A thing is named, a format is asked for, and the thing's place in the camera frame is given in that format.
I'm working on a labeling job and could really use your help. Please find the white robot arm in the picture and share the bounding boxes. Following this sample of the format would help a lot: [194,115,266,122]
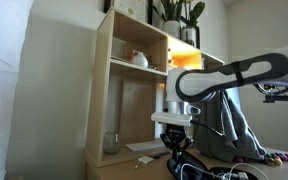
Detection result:
[166,45,288,161]

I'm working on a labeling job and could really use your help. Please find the white power adapter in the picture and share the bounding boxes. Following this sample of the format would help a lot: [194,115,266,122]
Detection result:
[238,172,249,180]

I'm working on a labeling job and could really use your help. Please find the colourful bead toy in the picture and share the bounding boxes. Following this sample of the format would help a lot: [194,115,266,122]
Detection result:
[233,152,288,166]

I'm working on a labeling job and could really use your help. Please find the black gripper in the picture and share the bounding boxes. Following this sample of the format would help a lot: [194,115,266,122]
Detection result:
[160,124,193,157]

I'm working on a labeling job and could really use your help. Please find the white keyboard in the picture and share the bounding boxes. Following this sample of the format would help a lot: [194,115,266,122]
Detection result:
[126,140,164,152]

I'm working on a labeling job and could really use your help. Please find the wooden shelf unit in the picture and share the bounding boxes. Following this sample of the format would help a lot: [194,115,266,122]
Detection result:
[85,8,223,167]

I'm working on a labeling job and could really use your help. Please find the white plant pot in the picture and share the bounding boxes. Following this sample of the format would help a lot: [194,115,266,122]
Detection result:
[181,27,197,46]
[162,20,181,38]

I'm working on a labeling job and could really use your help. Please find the glass jar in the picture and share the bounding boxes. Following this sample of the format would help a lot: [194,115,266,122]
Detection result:
[103,131,120,154]

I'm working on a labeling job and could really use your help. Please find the black portable bag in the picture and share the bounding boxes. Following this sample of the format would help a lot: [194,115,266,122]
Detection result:
[167,152,259,180]

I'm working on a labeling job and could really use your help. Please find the grey hanging cloth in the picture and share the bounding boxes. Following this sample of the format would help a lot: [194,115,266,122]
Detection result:
[193,91,266,162]

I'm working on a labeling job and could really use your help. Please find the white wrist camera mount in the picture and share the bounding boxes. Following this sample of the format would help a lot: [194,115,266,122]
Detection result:
[151,105,201,127]

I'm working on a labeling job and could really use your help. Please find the small white adapter on desk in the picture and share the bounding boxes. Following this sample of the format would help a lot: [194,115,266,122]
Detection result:
[135,156,154,169]

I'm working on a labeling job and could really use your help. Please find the white charger cable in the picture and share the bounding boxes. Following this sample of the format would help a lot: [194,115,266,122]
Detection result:
[179,162,270,180]

